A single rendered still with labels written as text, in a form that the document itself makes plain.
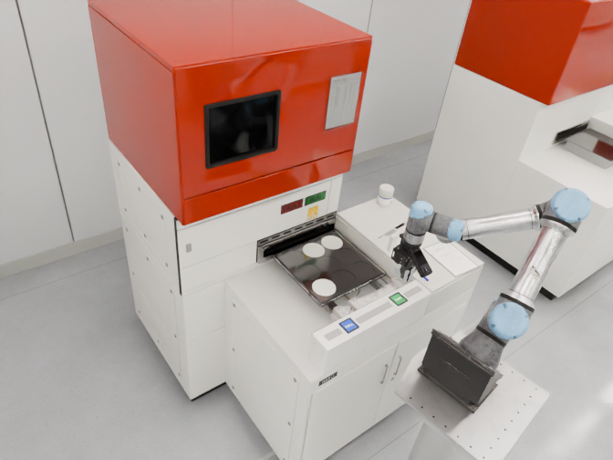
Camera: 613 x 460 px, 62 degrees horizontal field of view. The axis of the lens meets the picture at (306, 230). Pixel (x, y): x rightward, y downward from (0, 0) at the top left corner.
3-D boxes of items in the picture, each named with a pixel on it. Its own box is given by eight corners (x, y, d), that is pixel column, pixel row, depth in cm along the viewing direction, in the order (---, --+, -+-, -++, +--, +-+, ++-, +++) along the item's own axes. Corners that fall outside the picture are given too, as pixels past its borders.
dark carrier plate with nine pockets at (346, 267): (274, 255, 228) (274, 254, 228) (333, 231, 246) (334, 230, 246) (321, 303, 208) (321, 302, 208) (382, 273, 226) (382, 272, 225)
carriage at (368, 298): (329, 318, 208) (330, 313, 206) (393, 286, 227) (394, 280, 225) (342, 331, 203) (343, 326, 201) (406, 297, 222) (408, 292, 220)
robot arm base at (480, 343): (495, 370, 186) (511, 348, 186) (494, 371, 172) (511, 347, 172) (460, 345, 192) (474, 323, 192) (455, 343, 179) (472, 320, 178)
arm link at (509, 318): (513, 344, 174) (587, 203, 175) (519, 348, 160) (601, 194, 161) (479, 327, 178) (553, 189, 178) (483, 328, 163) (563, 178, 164)
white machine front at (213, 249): (180, 293, 215) (173, 217, 190) (329, 233, 257) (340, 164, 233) (182, 297, 213) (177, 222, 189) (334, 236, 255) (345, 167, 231)
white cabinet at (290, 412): (224, 392, 274) (223, 281, 224) (358, 319, 324) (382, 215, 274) (294, 492, 236) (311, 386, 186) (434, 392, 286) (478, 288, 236)
